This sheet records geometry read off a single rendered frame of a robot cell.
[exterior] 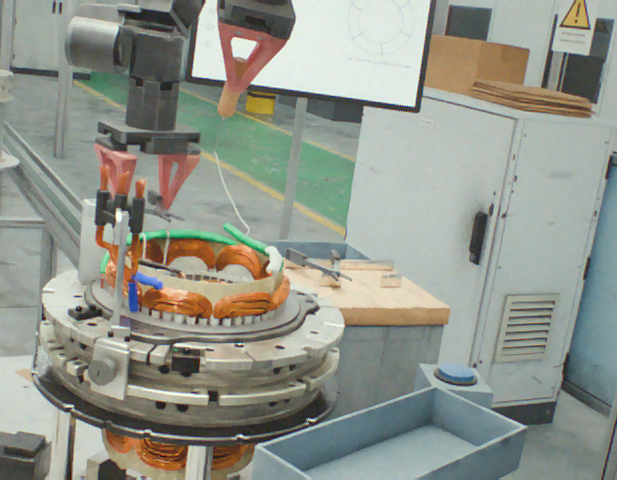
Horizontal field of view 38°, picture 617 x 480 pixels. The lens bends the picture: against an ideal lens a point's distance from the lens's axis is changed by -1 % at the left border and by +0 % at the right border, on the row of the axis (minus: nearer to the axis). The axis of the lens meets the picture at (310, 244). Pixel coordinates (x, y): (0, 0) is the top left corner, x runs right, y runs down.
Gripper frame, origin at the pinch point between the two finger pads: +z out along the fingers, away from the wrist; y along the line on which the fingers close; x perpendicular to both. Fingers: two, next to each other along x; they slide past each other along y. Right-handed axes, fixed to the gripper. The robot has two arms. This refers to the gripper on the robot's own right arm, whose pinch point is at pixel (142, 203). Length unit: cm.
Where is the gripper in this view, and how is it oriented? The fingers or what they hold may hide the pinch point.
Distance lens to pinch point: 105.6
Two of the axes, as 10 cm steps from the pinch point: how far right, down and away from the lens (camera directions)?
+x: 6.2, 3.1, -7.2
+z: -1.4, 9.5, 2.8
